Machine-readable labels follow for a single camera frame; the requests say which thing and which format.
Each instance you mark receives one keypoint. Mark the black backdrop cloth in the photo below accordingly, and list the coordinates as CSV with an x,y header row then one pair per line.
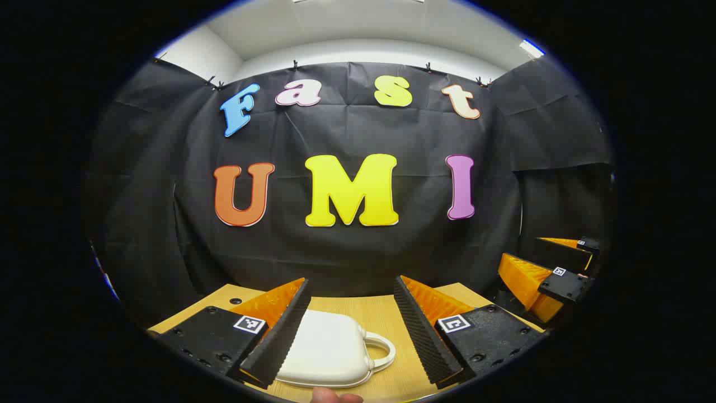
x,y
358,246

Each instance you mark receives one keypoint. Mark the ceiling light panel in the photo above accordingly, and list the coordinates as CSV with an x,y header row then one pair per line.
x,y
532,48

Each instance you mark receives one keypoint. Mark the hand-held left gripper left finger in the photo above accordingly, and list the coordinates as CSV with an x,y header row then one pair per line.
x,y
282,336

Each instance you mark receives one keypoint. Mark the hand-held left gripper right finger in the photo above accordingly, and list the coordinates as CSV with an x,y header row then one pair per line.
x,y
420,336

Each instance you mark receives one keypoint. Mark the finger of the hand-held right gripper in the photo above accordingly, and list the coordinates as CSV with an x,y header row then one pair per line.
x,y
565,285
565,253

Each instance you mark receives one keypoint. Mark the white suitcase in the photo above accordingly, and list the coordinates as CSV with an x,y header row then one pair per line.
x,y
327,350

